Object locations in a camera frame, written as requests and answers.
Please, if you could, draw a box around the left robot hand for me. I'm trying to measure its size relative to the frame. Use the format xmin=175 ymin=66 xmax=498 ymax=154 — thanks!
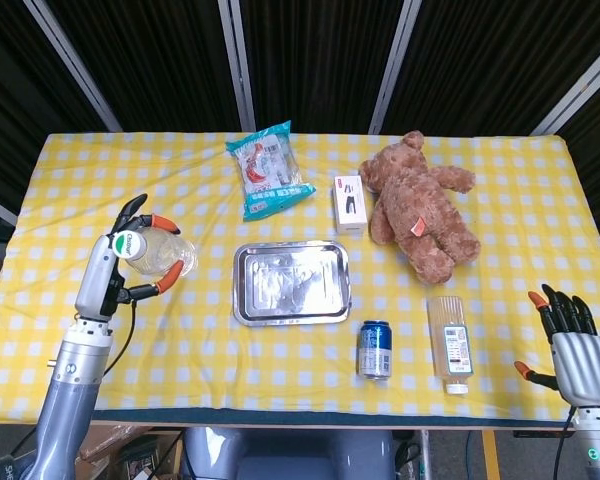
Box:
xmin=74 ymin=193 xmax=185 ymax=323

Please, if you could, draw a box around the ribbed plastic juice bottle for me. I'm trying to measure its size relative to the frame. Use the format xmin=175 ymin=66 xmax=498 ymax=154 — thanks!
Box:
xmin=426 ymin=295 xmax=475 ymax=396

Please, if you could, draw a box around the teal snack bag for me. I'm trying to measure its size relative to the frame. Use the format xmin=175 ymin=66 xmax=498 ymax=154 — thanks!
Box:
xmin=224 ymin=119 xmax=317 ymax=223

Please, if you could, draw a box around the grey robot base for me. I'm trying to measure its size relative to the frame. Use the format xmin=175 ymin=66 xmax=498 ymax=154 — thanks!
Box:
xmin=181 ymin=426 xmax=396 ymax=480

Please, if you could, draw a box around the small white cardboard box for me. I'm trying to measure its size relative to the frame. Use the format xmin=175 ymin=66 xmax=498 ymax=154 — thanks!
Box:
xmin=333 ymin=174 xmax=369 ymax=237

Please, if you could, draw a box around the brown cardboard box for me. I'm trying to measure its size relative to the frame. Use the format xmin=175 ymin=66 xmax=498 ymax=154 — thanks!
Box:
xmin=77 ymin=424 xmax=181 ymax=480

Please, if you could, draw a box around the yellow white checkered tablecloth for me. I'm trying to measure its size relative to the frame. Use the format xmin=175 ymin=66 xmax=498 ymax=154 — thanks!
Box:
xmin=0 ymin=131 xmax=600 ymax=426

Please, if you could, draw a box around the clear plastic bottle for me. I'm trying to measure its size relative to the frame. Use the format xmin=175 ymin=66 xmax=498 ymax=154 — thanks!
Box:
xmin=110 ymin=228 xmax=200 ymax=276

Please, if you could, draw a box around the metal table leg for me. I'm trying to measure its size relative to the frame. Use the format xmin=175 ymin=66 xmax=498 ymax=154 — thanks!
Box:
xmin=417 ymin=428 xmax=433 ymax=480

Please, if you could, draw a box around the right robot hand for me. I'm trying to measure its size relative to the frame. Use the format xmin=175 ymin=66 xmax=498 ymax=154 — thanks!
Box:
xmin=513 ymin=283 xmax=600 ymax=407

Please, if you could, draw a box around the brown teddy bear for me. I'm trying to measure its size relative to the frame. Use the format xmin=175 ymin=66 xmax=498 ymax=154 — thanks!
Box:
xmin=358 ymin=130 xmax=482 ymax=286

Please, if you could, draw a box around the rectangular metal tray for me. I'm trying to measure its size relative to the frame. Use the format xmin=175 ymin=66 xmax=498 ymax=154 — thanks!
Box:
xmin=232 ymin=240 xmax=352 ymax=328

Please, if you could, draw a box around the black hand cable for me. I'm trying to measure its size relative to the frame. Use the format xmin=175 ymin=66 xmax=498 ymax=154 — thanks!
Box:
xmin=102 ymin=298 xmax=137 ymax=377
xmin=552 ymin=405 xmax=579 ymax=480

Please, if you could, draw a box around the blue and silver drink can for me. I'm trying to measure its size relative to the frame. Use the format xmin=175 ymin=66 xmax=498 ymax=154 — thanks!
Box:
xmin=356 ymin=319 xmax=394 ymax=381

